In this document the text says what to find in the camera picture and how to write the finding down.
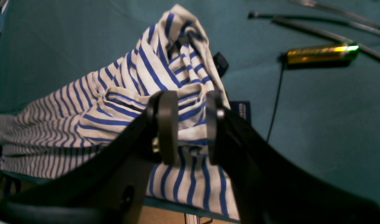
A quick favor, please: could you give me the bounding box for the blue white striped T-shirt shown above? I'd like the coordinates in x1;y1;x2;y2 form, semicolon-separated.
0;4;239;220

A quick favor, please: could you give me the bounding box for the black zip tie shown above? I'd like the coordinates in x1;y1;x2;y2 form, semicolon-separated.
266;61;286;143

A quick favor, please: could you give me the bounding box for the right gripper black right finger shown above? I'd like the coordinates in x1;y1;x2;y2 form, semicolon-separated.
206;91;380;224

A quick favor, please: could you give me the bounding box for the silver allen key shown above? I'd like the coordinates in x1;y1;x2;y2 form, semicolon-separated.
248;0;380;69

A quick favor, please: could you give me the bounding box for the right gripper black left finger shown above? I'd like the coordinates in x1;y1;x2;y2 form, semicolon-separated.
0;91;178;224

